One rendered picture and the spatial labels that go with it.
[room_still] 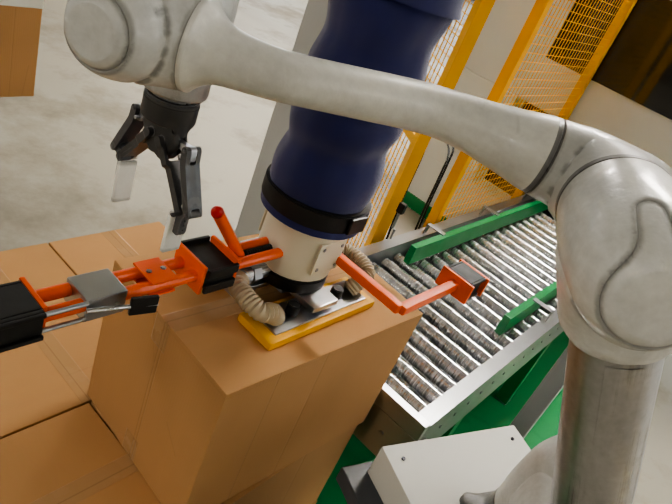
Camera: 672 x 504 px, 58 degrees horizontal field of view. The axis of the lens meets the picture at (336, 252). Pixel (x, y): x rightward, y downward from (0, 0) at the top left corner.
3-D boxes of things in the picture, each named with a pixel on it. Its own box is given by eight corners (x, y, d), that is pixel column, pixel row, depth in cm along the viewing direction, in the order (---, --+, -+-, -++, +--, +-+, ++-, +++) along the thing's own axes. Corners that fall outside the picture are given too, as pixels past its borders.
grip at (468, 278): (452, 274, 146) (461, 258, 144) (480, 296, 143) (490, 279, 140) (434, 282, 140) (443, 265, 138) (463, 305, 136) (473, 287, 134)
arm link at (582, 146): (566, 96, 77) (581, 131, 66) (695, 152, 77) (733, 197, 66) (514, 181, 84) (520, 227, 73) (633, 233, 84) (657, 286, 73)
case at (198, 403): (275, 329, 186) (317, 222, 167) (363, 422, 167) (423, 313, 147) (86, 393, 143) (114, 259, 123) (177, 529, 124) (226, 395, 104)
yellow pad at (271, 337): (343, 282, 146) (350, 265, 144) (372, 307, 142) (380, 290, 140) (236, 320, 121) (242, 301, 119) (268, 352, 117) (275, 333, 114)
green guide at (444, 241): (535, 199, 372) (542, 186, 367) (549, 208, 367) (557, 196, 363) (389, 250, 252) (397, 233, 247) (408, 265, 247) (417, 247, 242)
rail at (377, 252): (518, 216, 381) (533, 191, 371) (525, 221, 379) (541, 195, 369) (248, 321, 207) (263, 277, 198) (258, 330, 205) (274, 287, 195)
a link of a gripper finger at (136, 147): (150, 135, 83) (147, 125, 83) (112, 161, 90) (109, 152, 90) (174, 134, 86) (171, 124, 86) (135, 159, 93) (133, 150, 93)
